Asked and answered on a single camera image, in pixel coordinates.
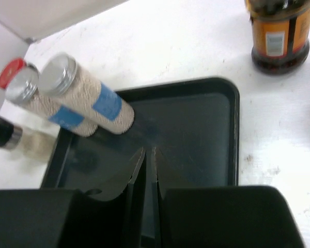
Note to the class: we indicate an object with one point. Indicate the peppercorn bottle blue label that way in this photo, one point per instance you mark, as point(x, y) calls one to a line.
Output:
point(23, 92)

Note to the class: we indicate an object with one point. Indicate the pepper grinder clear cap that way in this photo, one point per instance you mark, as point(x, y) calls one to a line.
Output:
point(24, 141)

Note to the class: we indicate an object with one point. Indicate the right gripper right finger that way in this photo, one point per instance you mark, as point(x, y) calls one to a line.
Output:
point(230, 216)

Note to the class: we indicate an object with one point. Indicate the black rectangular tray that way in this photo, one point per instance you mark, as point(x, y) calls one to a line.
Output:
point(194, 123)

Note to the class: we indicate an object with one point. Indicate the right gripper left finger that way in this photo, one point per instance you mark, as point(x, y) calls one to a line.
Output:
point(109, 215)

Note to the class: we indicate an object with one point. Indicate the orange sauce jar red lid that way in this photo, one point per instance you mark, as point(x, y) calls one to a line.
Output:
point(280, 32)

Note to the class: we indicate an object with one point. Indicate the dark sauce jar red lid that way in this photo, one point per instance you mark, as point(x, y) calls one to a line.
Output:
point(10, 70)

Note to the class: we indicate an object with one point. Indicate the peppercorn bottle silver cap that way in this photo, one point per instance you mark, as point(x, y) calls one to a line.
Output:
point(64, 80)

